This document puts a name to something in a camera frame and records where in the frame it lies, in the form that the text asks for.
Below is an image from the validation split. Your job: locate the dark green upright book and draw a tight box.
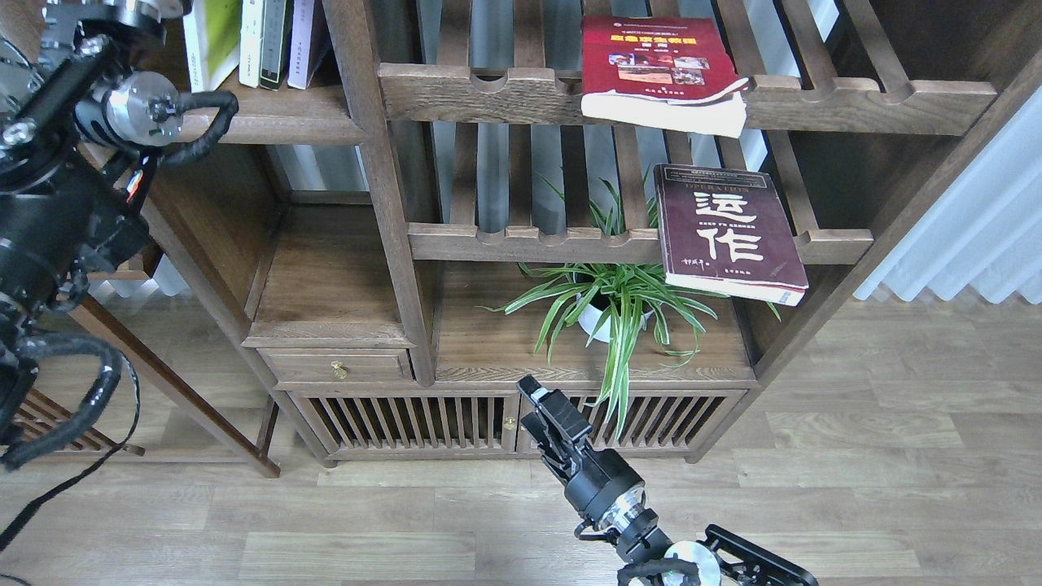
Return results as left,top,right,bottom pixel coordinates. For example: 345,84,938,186
258,0,293,90

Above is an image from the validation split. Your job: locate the lavender upright book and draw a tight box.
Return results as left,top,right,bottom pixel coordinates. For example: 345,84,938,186
287,1,331,90

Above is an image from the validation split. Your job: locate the red book with photos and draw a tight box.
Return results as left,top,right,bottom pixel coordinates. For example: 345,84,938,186
580,15,749,138

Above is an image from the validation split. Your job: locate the yellow green book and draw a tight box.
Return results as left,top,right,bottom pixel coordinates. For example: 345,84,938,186
182,1,242,93

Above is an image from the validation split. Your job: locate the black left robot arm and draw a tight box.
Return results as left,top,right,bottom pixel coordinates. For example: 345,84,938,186
1,1,239,472

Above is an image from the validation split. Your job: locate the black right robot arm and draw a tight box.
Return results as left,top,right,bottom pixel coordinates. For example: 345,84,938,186
517,375,818,585

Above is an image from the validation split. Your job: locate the white curtain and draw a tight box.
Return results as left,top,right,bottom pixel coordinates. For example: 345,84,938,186
853,90,1041,304

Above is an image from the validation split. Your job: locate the green spider plant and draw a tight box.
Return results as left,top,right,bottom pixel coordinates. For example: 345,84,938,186
480,171,782,440

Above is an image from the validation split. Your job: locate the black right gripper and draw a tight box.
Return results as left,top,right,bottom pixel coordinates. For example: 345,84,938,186
517,375,646,530

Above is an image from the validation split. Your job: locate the dark maroon book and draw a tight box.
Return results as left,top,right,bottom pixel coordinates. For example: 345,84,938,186
654,164,808,307

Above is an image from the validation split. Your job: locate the dark wooden bookshelf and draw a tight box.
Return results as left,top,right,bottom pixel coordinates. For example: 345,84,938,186
145,1,1040,465

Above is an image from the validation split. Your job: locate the white plant pot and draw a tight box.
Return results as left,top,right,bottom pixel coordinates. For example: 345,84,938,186
578,288,654,343

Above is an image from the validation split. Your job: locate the white upright book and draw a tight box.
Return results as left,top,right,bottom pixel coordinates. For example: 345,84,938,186
238,0,265,88

